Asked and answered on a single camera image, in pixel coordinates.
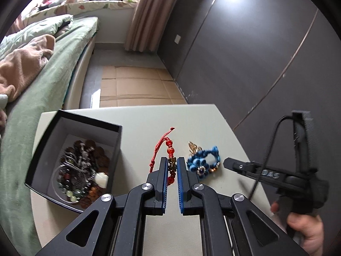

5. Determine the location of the person's right hand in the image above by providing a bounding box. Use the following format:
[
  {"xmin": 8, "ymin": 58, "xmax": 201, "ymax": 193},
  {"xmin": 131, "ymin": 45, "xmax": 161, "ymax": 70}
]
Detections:
[{"xmin": 270, "ymin": 202, "xmax": 324, "ymax": 255}]

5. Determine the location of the pink fleece blanket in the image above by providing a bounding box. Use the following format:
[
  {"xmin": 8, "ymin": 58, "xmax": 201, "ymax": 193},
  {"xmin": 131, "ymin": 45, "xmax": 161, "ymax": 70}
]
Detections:
[{"xmin": 0, "ymin": 34, "xmax": 56, "ymax": 103}]

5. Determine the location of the flattened cardboard sheet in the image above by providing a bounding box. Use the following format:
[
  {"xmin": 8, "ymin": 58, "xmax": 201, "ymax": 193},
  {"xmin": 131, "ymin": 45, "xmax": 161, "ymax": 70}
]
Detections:
[{"xmin": 99, "ymin": 65, "xmax": 188, "ymax": 108}]

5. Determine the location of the pile of bead bracelets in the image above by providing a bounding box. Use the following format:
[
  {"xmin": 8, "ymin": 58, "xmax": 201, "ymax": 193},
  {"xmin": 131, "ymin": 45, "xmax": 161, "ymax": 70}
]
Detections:
[{"xmin": 53, "ymin": 139, "xmax": 110, "ymax": 209}]

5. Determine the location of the pink curtain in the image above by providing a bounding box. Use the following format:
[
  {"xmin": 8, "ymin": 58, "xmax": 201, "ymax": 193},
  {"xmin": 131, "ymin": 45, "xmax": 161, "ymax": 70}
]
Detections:
[
  {"xmin": 7, "ymin": 12, "xmax": 26, "ymax": 36},
  {"xmin": 125, "ymin": 0, "xmax": 187, "ymax": 52}
]

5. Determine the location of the blue flower bracelet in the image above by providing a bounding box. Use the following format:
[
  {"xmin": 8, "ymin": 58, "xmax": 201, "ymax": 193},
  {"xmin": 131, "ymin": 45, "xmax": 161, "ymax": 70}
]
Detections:
[{"xmin": 186, "ymin": 146, "xmax": 221, "ymax": 178}]

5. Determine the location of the gold leaf charm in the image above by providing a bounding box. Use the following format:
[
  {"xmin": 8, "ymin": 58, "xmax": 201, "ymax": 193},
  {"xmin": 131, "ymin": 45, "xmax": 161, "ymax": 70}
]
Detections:
[{"xmin": 186, "ymin": 140, "xmax": 201, "ymax": 156}]

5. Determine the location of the light green quilt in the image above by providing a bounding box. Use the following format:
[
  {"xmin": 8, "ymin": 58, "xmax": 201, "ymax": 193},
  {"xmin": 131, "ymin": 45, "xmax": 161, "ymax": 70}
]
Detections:
[{"xmin": 0, "ymin": 14, "xmax": 74, "ymax": 59}]

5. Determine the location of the floral window seat cushion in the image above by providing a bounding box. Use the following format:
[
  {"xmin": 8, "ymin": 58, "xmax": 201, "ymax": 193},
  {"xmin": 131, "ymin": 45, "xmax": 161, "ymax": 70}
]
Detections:
[{"xmin": 25, "ymin": 0, "xmax": 139, "ymax": 23}]

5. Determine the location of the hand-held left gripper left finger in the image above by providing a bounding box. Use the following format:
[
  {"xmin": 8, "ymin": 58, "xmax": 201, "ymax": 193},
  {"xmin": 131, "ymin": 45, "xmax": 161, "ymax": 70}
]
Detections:
[{"xmin": 35, "ymin": 157, "xmax": 169, "ymax": 256}]

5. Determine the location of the bed with green sheet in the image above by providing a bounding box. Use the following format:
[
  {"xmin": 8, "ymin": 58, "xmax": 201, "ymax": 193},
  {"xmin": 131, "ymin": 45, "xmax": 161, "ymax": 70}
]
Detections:
[{"xmin": 0, "ymin": 16, "xmax": 99, "ymax": 256}]

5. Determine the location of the dark grey wardrobe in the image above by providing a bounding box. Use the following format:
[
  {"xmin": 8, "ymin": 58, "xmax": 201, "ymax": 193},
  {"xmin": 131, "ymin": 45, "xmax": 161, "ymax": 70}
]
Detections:
[{"xmin": 157, "ymin": 0, "xmax": 341, "ymax": 171}]

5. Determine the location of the black gift box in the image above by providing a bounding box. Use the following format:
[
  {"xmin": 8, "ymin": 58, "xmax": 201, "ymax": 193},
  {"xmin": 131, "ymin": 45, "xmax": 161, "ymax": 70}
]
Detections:
[{"xmin": 25, "ymin": 109, "xmax": 123, "ymax": 214}]

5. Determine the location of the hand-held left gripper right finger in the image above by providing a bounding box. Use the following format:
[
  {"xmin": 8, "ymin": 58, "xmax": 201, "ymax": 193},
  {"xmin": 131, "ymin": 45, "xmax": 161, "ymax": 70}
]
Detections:
[{"xmin": 177, "ymin": 157, "xmax": 311, "ymax": 256}]

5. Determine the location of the pile of colourful clothes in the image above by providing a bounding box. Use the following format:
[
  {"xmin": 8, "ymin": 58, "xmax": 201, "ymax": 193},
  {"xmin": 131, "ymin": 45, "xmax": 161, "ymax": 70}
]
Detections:
[{"xmin": 39, "ymin": 0, "xmax": 67, "ymax": 8}]

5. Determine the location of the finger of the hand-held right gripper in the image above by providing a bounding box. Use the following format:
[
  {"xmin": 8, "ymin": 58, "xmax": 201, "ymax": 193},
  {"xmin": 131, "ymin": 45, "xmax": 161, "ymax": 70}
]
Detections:
[{"xmin": 223, "ymin": 157, "xmax": 264, "ymax": 183}]

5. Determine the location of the red string bracelet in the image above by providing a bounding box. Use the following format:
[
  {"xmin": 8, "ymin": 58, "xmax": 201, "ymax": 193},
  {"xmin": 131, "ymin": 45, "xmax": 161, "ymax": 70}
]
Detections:
[{"xmin": 149, "ymin": 127, "xmax": 178, "ymax": 186}]

